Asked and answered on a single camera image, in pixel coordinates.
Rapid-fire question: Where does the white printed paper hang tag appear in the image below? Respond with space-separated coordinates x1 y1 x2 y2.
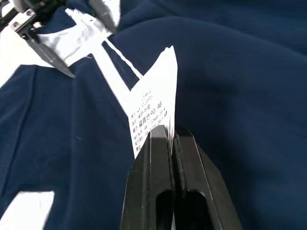
129 45 178 159

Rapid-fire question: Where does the navy jacket with white stripes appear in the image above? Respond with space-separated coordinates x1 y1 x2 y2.
0 0 307 230

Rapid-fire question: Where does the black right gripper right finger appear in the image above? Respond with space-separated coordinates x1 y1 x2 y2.
172 126 244 230

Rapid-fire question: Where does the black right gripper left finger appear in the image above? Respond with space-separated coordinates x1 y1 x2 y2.
119 125 174 230

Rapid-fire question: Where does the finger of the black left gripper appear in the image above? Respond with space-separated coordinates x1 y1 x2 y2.
89 0 118 34
24 32 76 79

